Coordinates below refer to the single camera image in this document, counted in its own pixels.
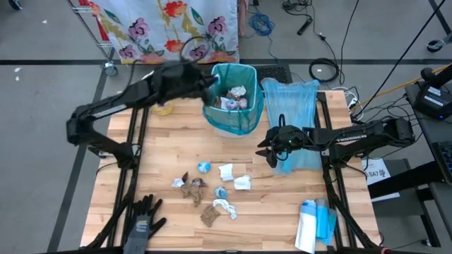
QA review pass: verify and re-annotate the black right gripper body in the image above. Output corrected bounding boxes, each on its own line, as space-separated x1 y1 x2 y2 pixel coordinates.
270 130 315 156

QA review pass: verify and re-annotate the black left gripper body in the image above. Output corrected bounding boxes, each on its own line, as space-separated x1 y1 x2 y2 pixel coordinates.
151 61 209 105

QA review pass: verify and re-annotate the brown paper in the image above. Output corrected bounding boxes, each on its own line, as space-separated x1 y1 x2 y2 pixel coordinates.
200 204 222 228
181 181 206 207
215 91 248 110

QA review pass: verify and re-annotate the teal trash bag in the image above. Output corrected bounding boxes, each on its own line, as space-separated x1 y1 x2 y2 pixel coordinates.
203 63 265 137

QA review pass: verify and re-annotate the light blue trash bag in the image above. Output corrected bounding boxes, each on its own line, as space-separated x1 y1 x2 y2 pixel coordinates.
261 78 321 176

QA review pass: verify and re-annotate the white tissue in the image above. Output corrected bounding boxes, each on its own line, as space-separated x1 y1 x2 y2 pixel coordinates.
212 198 238 220

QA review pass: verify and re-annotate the white blue bag package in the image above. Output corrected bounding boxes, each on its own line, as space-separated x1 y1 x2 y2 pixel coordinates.
295 199 318 254

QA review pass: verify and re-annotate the Lysol wipes canister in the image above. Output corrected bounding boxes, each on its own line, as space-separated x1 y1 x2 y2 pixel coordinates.
141 70 175 116

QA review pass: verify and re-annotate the white paper black stripe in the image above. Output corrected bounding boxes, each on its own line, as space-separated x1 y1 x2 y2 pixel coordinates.
233 174 252 191

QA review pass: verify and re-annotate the floral print cloth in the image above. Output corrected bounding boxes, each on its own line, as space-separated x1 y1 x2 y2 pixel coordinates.
88 0 241 66

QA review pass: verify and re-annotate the pink cloth strip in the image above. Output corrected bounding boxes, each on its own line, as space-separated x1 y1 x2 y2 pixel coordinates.
238 0 250 37

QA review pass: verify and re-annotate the white power strip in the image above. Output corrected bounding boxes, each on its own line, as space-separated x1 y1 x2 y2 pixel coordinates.
344 87 360 109

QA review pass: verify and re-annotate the white paper label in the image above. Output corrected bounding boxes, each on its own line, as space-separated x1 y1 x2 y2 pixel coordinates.
360 157 400 202

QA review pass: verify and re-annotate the black grey work glove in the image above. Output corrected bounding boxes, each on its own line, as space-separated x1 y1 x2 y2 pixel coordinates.
122 193 167 254

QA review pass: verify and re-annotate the grey side desk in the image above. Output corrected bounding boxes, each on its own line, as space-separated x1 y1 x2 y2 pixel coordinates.
404 83 452 254

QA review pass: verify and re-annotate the black slanted pole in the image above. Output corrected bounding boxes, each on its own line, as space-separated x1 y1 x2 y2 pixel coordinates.
352 0 448 117

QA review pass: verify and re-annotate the black desk device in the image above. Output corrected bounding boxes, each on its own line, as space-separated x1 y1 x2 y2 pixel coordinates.
412 65 452 121

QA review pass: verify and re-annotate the black keyboard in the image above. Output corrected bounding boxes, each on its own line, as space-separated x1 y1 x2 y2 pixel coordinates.
431 140 452 185

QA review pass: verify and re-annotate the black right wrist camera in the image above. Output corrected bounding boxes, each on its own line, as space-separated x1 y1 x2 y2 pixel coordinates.
277 123 304 140

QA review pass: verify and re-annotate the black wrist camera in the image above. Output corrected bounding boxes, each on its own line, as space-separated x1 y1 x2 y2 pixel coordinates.
277 123 304 140
165 62 198 84

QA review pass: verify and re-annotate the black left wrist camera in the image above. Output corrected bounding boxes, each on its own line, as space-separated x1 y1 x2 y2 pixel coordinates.
165 62 198 84

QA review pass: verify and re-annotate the black aluminium table frame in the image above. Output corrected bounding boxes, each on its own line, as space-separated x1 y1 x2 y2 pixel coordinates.
83 90 382 254

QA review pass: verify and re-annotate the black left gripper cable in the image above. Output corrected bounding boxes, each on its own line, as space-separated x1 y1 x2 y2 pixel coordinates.
179 35 210 66

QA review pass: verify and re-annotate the metal wire rack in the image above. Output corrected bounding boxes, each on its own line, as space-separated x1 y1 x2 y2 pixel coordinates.
69 0 119 78

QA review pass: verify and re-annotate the blue coiled cable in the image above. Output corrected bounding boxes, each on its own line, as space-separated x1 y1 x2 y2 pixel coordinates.
248 4 280 60

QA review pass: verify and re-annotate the coiled black cable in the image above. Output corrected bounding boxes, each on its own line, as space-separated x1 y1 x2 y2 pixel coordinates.
309 57 342 85

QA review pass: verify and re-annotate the black cable tangle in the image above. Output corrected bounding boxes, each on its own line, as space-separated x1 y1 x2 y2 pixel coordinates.
281 0 314 11

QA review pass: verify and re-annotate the yellow cable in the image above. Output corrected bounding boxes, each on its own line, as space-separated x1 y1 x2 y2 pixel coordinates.
355 63 452 109

